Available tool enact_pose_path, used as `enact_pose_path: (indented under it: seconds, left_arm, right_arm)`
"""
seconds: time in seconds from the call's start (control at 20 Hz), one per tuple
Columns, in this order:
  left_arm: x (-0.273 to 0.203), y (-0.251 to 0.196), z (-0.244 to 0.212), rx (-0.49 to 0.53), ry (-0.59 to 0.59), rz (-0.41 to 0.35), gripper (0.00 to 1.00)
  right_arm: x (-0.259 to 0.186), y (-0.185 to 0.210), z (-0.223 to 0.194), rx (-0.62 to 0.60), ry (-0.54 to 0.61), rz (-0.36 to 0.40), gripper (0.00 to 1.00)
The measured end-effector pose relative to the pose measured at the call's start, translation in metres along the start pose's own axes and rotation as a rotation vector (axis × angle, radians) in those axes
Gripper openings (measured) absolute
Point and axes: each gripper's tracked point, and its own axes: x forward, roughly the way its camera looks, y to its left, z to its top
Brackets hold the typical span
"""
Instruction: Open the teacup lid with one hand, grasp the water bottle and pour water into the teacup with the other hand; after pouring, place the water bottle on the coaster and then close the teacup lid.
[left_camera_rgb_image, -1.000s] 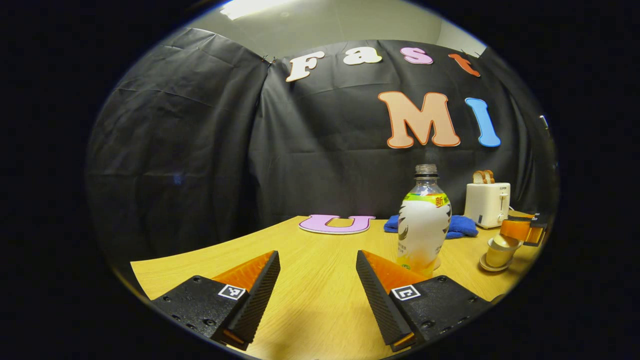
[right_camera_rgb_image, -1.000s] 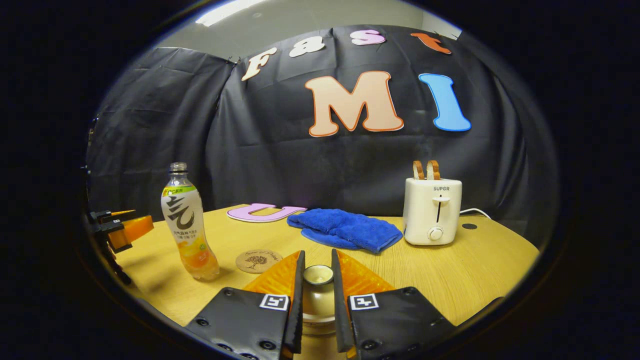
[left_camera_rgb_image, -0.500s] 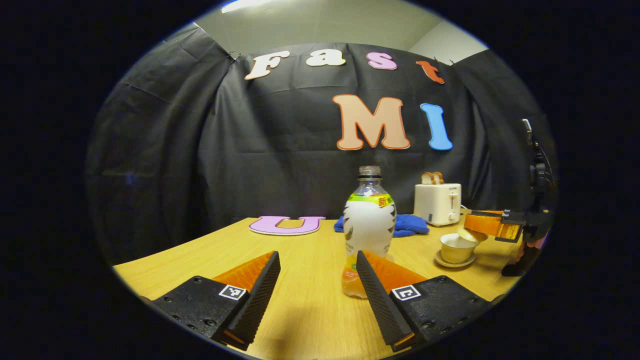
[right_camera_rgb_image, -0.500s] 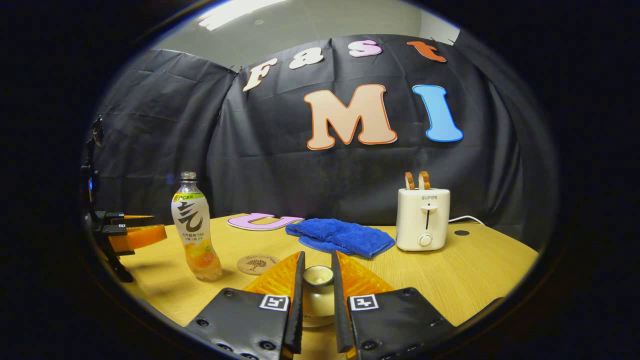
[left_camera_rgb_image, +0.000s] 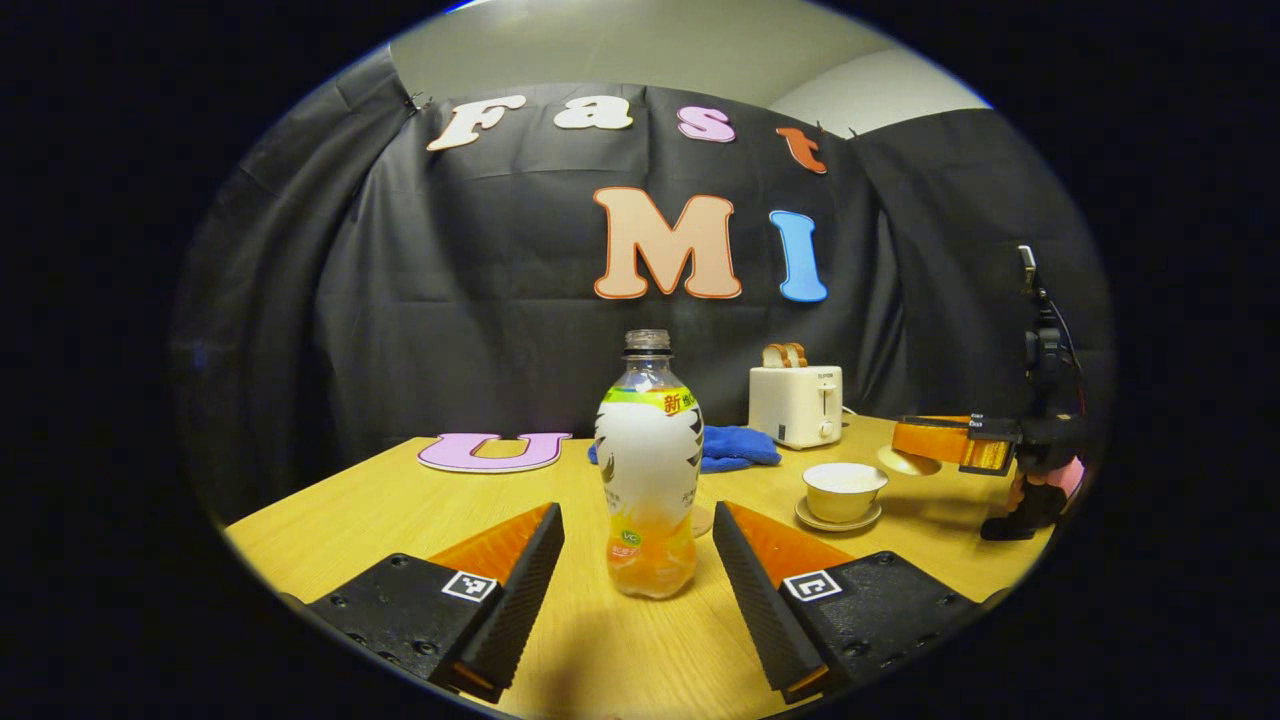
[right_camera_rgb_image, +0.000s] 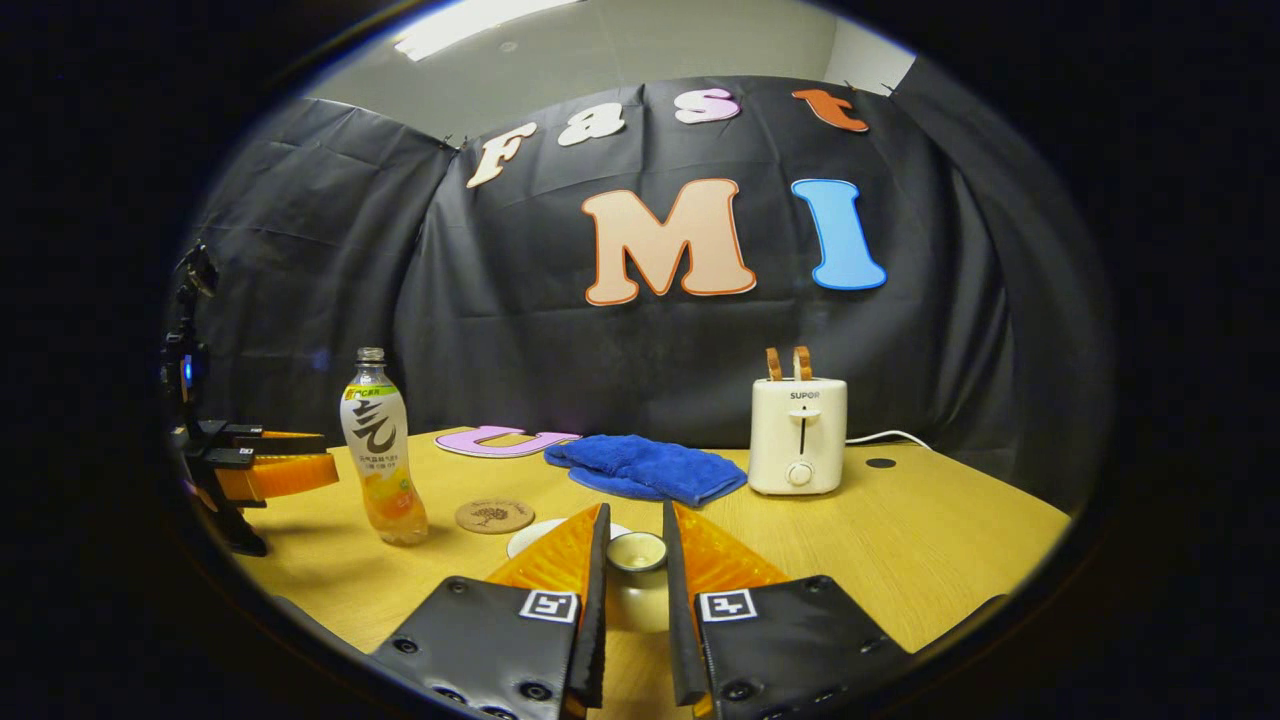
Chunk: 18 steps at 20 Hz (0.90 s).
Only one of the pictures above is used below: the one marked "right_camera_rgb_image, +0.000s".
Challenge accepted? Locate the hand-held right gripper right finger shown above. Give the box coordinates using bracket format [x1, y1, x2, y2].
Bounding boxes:
[662, 500, 916, 720]

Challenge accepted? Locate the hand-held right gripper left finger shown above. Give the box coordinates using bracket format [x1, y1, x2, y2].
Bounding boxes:
[370, 503, 612, 720]

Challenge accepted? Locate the white ceramic teacup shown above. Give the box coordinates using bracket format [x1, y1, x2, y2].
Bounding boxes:
[506, 518, 634, 559]

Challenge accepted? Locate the round cork coaster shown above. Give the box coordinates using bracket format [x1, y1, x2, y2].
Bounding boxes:
[455, 498, 536, 535]

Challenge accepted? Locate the blue folded towel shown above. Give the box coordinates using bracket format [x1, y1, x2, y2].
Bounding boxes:
[545, 434, 748, 508]

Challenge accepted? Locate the purple letter cutout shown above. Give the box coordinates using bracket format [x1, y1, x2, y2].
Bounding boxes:
[434, 426, 583, 459]

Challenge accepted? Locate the cream white toaster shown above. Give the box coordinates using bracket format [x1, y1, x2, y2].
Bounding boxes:
[748, 377, 848, 496]

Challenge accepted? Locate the black backdrop cloth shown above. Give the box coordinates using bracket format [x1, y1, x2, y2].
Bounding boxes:
[175, 75, 1116, 516]

